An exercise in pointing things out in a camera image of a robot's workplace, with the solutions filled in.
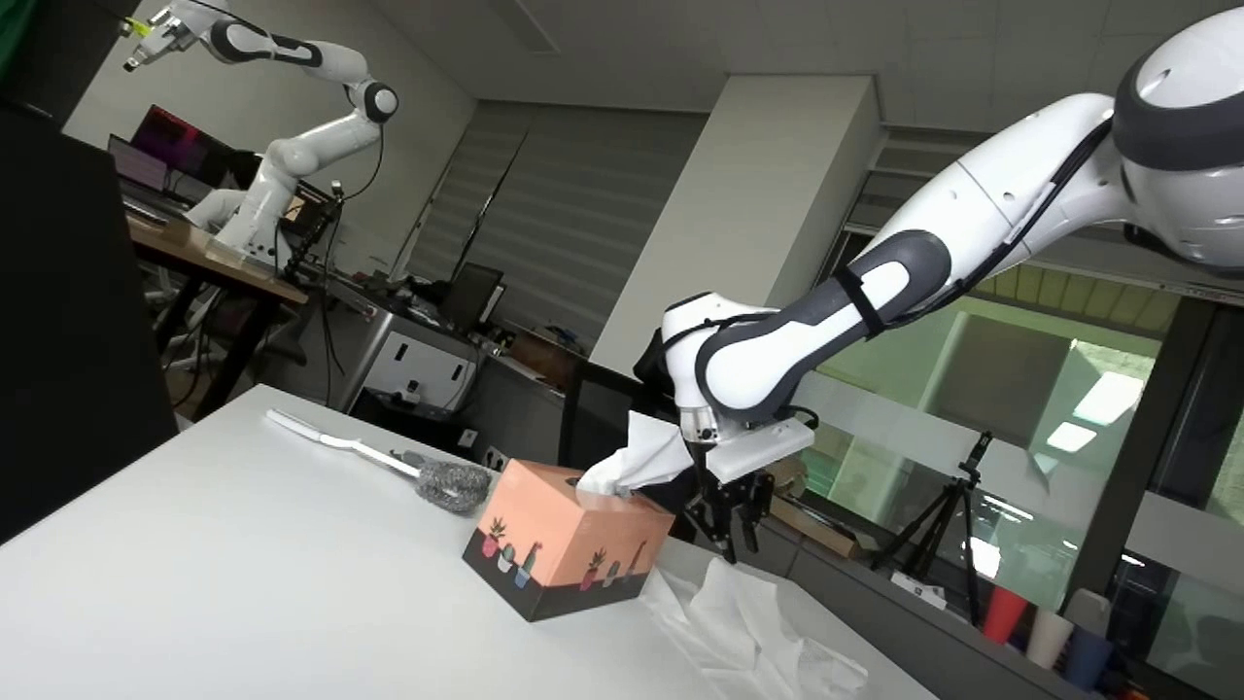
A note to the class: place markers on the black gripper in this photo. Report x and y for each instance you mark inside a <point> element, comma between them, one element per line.
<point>719,490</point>

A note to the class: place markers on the white tissue sheet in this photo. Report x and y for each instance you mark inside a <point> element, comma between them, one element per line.
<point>608,471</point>

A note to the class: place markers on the pink cactus print tissue box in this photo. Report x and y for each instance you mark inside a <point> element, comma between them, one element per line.
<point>570,540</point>

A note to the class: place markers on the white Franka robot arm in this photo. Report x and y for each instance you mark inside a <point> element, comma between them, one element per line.
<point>1012,195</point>

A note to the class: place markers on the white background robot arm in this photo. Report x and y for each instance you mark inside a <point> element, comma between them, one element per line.
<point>278,169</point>

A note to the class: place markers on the flat cardboard box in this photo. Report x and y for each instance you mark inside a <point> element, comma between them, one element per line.
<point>814,532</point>

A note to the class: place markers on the open cardboard box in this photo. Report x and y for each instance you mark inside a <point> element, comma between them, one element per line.
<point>787,477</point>

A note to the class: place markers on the clear plastic bag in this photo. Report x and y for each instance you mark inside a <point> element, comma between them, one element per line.
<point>764,636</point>

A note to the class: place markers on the black office chair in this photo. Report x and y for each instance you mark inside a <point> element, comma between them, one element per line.
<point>600,414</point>

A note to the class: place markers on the red cup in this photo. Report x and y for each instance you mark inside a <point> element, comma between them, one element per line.
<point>1003,617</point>

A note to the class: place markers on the white stick with grey end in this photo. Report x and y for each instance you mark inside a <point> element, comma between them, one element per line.
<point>453,488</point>

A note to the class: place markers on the white cup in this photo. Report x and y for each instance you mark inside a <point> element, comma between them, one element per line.
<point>1046,641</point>

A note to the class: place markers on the small black laptop screen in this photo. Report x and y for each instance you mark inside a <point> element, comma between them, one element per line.
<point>471,296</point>

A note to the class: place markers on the grey window blinds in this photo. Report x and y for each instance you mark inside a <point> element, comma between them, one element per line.
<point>570,219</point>

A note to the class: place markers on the blue cup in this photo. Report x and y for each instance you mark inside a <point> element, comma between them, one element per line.
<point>1082,658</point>

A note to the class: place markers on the silver metal cabinet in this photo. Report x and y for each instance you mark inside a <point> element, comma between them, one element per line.
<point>411,356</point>

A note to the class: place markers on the wooden desk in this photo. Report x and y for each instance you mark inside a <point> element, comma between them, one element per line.
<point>219,256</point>

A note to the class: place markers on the dark computer monitor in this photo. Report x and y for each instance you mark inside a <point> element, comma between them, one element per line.
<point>179,148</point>

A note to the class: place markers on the black partition panel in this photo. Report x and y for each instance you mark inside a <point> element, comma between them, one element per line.
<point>64,324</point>

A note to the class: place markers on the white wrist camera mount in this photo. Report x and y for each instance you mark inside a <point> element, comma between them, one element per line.
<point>745,449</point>

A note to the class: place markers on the black camera tripod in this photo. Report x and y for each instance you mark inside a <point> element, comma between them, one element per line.
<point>942,520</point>

